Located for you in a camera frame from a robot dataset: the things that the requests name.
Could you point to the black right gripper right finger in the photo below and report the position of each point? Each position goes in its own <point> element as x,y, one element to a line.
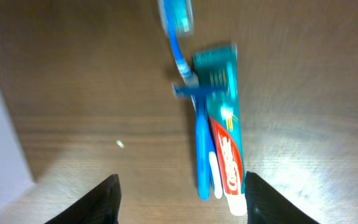
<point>265,205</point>

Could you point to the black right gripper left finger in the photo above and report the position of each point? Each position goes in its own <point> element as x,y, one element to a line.
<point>99,205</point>

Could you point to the blue disposable razor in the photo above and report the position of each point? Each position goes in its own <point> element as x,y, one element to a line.
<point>206,159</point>

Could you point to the blue toothbrush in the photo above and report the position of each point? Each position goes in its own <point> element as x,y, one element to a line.
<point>177,21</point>

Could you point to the red white toothpaste tube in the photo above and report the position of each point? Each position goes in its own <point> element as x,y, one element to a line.
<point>217,67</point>

